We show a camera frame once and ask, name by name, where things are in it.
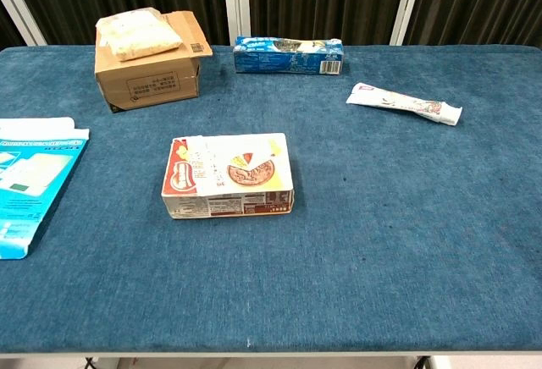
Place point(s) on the red and yellow biscuit box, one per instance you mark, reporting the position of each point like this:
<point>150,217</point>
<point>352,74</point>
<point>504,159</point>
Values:
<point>237,166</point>

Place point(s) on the blue cookie box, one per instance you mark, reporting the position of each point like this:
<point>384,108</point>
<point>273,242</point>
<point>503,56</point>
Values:
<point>288,62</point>

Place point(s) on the brown cardboard box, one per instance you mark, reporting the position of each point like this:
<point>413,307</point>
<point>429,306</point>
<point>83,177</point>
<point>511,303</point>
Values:
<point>144,85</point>

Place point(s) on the blue table cloth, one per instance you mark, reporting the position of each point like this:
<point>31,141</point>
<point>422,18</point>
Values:
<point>339,238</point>

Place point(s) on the white toothpaste tube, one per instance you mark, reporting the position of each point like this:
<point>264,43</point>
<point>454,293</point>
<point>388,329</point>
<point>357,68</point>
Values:
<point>402,103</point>

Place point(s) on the beige snack packet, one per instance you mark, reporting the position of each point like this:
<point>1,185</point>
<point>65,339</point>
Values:
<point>139,34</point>

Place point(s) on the flattened light blue carton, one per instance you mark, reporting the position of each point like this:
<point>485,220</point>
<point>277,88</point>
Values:
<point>34,183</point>

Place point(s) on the white frame post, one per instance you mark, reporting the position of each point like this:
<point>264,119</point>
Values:
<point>21,5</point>
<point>236,1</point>
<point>406,5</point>

